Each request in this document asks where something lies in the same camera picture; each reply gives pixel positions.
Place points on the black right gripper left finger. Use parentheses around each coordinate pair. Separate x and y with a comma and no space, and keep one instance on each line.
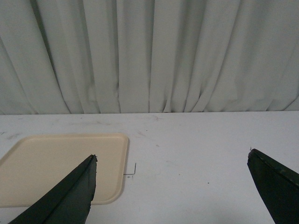
(69,202)

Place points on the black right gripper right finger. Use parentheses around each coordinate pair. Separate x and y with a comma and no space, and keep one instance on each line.
(277,185)

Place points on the beige plastic tray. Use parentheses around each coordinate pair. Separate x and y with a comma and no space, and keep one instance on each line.
(35,164)

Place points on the white pleated curtain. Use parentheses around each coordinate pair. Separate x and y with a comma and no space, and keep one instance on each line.
(147,56)

